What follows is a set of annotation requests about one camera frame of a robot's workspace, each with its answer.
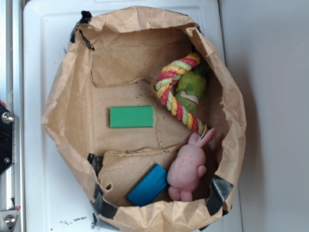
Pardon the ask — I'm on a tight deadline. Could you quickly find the green fuzzy ball toy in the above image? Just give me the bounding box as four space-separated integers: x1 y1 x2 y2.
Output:
175 62 210 113

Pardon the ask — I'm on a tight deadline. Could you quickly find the pink plush bunny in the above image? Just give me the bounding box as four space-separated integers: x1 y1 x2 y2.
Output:
167 128 216 202

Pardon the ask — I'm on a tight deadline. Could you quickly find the black metal bracket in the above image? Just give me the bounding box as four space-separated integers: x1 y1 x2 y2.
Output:
0 101 14 175

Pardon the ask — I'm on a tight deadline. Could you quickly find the blue rectangular block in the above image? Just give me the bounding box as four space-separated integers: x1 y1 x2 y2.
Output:
127 164 168 206

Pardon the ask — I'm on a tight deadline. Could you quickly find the multicolour braided rope toy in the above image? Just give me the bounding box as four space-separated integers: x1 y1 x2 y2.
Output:
155 53 208 136

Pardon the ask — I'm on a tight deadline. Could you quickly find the brown paper bag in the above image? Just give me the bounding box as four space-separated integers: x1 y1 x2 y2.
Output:
42 6 247 232

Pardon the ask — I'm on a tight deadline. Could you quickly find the green rectangular block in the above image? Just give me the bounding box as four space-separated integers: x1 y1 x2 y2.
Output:
110 106 154 129

